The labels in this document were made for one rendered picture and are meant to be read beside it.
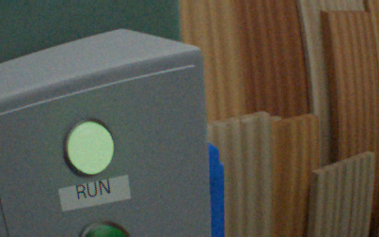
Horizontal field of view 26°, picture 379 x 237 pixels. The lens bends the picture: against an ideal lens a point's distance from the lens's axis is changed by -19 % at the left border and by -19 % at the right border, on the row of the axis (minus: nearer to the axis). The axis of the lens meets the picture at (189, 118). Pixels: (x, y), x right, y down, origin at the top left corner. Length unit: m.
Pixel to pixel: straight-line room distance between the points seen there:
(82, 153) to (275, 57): 1.67
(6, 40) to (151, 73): 0.07
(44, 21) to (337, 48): 1.62
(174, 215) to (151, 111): 0.04
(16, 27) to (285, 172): 1.54
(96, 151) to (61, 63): 0.04
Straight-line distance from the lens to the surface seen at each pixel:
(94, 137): 0.32
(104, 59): 0.33
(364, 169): 1.94
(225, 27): 1.87
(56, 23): 0.37
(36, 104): 0.31
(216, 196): 1.30
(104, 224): 0.33
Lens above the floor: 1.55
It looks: 17 degrees down
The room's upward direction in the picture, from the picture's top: 3 degrees counter-clockwise
